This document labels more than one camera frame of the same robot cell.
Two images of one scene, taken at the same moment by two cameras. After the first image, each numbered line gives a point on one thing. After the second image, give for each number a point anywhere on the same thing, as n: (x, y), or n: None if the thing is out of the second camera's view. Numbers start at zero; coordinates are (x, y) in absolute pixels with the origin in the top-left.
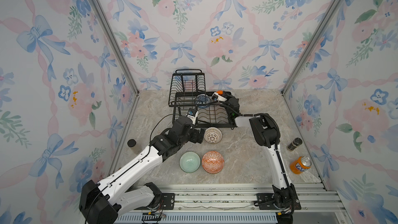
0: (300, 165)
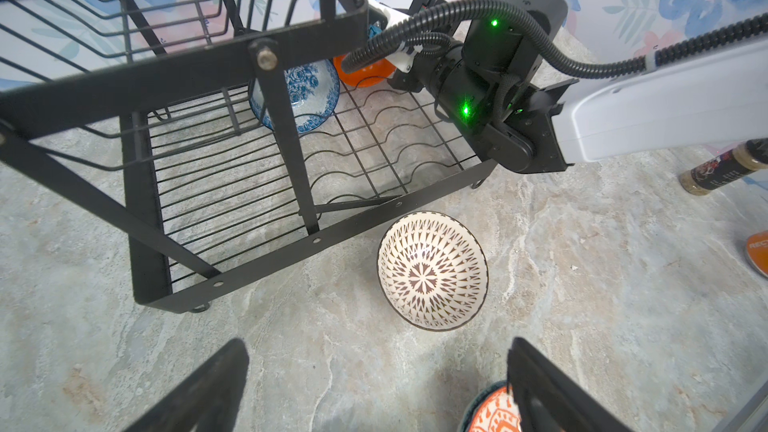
0: (756, 252)
